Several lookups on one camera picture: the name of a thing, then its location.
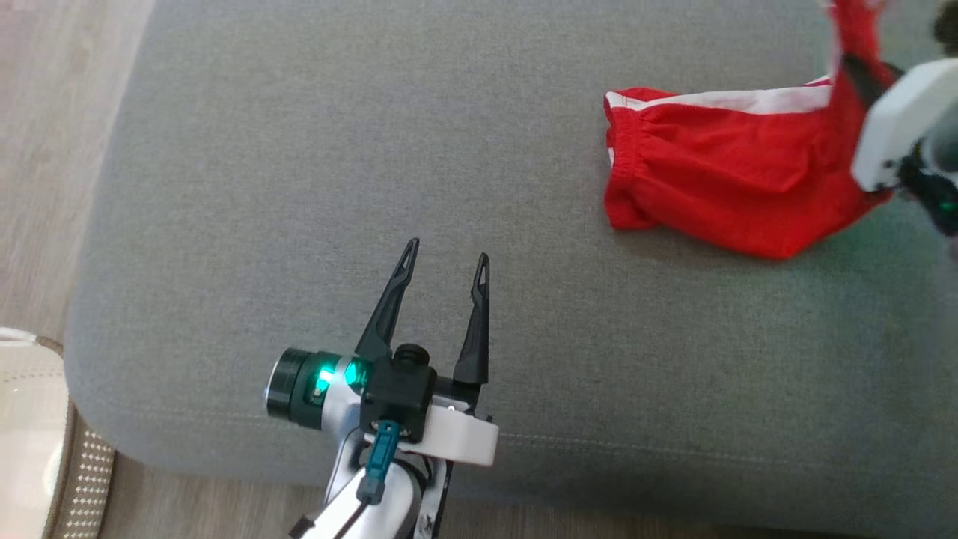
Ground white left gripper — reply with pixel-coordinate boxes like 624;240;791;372
354;238;499;466

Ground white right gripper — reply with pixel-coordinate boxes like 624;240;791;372
842;54;958;192

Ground red shorts with white stripe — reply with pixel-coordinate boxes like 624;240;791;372
602;0;910;260

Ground large grey sofa ottoman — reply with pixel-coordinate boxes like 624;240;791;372
64;0;958;539

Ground beige patterned floor mat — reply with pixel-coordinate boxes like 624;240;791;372
0;327;115;539

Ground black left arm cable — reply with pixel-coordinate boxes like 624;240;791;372
288;421;403;539

